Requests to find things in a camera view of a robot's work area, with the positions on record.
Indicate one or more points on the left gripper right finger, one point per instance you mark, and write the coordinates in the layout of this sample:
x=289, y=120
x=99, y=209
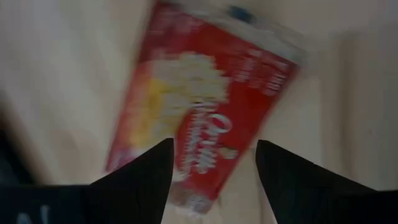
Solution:
x=304, y=193

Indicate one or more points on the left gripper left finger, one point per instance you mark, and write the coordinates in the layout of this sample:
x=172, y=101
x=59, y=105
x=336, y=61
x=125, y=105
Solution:
x=143, y=186

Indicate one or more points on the red popcorn bag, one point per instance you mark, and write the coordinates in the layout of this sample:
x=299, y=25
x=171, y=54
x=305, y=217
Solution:
x=242, y=93

